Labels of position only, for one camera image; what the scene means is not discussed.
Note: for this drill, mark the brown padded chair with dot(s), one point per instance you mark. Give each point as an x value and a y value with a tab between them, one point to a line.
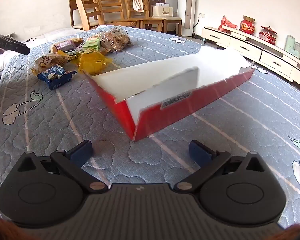
172	20

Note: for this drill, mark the white tower air conditioner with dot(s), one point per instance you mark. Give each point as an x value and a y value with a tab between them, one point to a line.
187	10

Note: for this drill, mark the beige towel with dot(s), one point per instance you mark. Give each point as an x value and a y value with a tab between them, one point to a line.
139	3

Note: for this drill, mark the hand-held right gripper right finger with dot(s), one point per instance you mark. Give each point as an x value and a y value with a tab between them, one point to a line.
198	153

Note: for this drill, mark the blue quilted blanket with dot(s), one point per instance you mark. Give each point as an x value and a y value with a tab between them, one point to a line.
52	120

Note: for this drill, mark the clear bag of biscuits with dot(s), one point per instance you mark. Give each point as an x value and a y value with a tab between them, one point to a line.
117	38

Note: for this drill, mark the brown mooncake packet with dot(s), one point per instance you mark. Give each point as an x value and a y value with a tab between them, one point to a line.
77	40

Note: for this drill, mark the mint green kitchen appliance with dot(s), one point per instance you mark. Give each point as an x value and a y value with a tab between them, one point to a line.
291	45

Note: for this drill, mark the wooden chair grey cushion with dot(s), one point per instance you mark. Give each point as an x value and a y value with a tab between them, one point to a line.
75	17

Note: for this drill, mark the blue snack packet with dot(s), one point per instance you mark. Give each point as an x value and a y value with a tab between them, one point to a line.
56	76

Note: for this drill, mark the red round jar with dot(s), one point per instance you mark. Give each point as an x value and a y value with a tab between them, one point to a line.
247	26

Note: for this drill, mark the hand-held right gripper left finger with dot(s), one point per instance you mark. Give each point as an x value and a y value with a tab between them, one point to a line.
82	153

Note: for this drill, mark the beige round-print snack packet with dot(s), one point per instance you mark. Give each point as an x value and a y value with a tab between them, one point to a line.
93	38

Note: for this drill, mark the red and white cardboard box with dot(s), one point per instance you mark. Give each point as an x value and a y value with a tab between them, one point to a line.
165	80

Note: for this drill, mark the wooden slat-back chair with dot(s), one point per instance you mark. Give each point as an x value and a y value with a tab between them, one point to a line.
112	6
90	7
130	8

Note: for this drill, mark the purple snack packet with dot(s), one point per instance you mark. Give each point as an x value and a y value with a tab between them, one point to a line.
66	45

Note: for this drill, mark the grey sofa cushion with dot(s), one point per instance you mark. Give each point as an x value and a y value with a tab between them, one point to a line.
57	33

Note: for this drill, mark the green snack packet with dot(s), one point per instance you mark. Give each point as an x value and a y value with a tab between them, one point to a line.
90	44

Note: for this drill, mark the yellow transparent snack packet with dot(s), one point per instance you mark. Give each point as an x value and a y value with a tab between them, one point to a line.
92	61

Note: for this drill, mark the red plastic bag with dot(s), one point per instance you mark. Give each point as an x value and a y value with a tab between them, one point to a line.
226	25

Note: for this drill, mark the red gift box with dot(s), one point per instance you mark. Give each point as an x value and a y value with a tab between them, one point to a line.
267	37

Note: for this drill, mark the cream tv cabinet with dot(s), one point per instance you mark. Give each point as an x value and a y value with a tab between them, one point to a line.
272	58

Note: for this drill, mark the white wall socket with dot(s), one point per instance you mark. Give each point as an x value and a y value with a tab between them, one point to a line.
201	15

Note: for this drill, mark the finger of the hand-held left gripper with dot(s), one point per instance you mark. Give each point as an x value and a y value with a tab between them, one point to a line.
15	45

